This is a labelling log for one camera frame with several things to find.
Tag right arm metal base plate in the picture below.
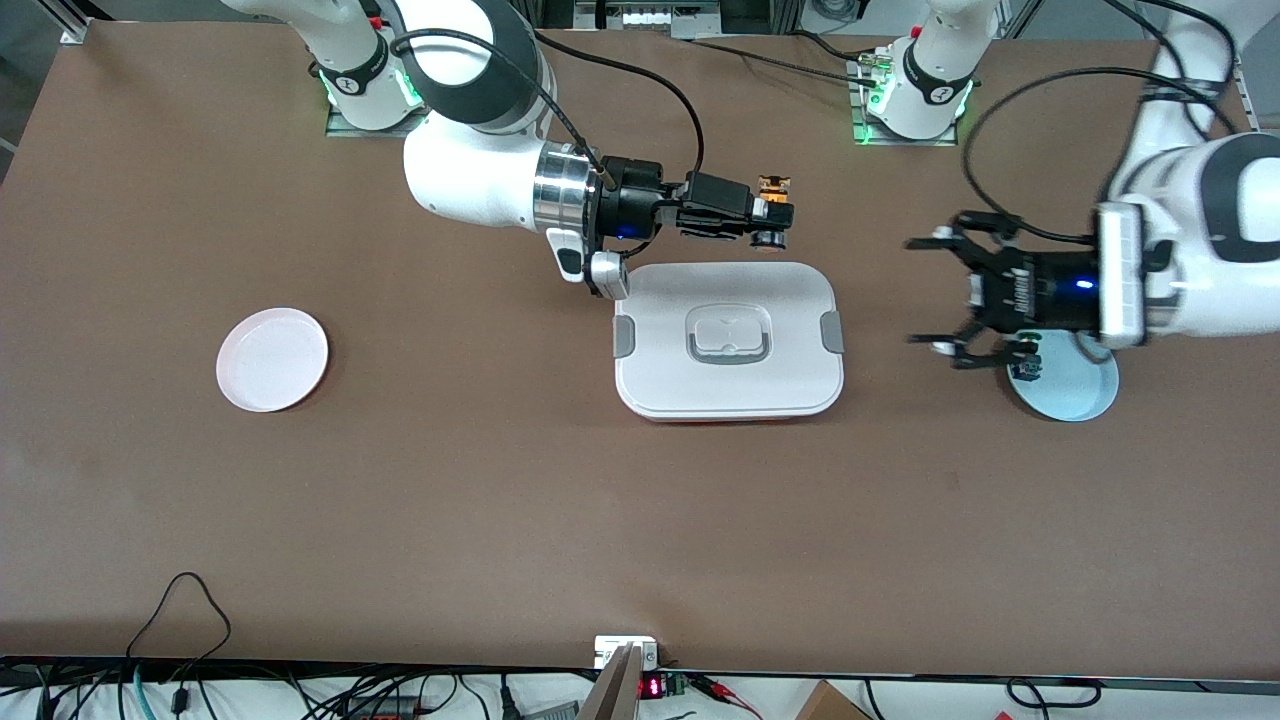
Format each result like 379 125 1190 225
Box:
325 45 439 138

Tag aluminium frame structure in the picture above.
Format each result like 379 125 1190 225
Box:
505 0 801 41

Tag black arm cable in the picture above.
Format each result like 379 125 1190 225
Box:
960 0 1243 247
393 28 704 186

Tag orange push-button switch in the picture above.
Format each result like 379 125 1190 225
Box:
751 174 797 252

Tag black power strip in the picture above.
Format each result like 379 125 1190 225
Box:
340 695 422 720

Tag black cable across table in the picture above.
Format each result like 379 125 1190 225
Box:
688 30 883 87

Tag white lidded lunch box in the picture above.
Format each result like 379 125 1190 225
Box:
612 262 846 424

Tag thin black looped cable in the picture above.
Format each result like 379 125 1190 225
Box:
125 571 234 693

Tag aluminium perforated rail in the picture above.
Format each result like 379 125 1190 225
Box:
1232 40 1263 136

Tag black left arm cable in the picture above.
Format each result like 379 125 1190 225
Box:
960 0 1243 247

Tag brown cardboard box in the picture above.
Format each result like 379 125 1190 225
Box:
795 680 871 720

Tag small white box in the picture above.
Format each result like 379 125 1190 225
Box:
594 635 659 670

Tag black coiled cable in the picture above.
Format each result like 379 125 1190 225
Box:
1005 677 1103 708

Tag light blue round plate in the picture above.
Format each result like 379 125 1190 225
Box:
1003 330 1120 423

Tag pink round plate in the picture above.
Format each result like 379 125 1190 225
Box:
215 307 330 414

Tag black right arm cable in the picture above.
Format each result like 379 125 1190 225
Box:
393 28 704 186

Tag red clip leads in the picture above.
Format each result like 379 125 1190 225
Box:
690 674 764 720

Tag grey aluminium post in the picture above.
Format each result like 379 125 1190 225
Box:
578 645 644 720

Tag aluminium corner bracket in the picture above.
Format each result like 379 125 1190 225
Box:
35 0 91 47

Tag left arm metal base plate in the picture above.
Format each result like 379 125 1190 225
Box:
850 55 959 148

